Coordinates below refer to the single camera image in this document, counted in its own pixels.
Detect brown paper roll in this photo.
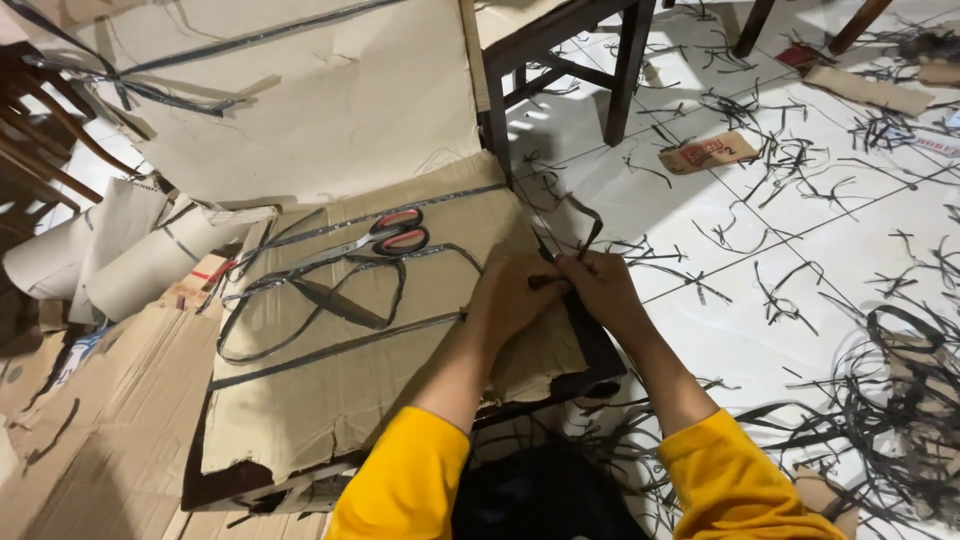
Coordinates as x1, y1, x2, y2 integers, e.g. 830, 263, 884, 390
3, 177, 171, 303
85, 205, 280, 325

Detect red-handled scissors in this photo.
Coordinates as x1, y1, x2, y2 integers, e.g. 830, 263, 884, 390
238, 207, 432, 276

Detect scattered black strip offcuts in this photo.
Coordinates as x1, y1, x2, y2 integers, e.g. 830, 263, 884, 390
525, 0, 960, 339

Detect dark wooden chair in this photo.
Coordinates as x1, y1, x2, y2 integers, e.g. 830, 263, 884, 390
478, 0, 658, 180

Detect person's right hand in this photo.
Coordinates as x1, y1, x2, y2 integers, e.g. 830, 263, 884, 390
553, 251, 658, 348

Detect wooden chair legs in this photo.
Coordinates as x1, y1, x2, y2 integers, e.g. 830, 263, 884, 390
731, 0, 895, 60

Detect cardboard piece with red print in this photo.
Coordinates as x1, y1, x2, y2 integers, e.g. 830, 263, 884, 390
657, 130, 761, 177

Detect long looped black strip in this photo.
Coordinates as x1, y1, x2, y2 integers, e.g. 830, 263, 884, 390
216, 243, 486, 367

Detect small red scrap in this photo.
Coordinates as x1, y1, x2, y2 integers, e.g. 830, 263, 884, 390
775, 43, 823, 73

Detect brown wooden chair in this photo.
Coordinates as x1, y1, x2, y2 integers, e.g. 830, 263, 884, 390
0, 41, 145, 252

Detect plain cardboard strip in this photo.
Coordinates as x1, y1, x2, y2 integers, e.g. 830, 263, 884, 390
801, 64, 936, 118

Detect small box with red stripe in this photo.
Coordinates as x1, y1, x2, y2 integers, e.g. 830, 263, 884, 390
160, 252, 235, 310

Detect black strip with loop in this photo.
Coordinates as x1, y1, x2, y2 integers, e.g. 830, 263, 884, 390
517, 171, 607, 292

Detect corrugated cardboard panel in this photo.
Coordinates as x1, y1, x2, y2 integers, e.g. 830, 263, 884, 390
0, 298, 226, 540

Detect dark wooden table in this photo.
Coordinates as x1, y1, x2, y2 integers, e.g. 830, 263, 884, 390
180, 288, 628, 516

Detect person's left hand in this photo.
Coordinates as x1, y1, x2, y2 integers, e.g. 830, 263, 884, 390
466, 253, 571, 354

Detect torn brown cardboard sheet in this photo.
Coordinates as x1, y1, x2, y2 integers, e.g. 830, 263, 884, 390
201, 150, 591, 486

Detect heap of black strips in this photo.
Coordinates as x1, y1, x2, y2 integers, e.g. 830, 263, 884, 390
731, 296, 960, 530

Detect large brown cardboard sheet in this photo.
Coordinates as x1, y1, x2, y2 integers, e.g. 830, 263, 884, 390
45, 0, 486, 208

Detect tangled black strips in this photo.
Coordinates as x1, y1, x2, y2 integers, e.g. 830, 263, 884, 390
0, 0, 410, 120

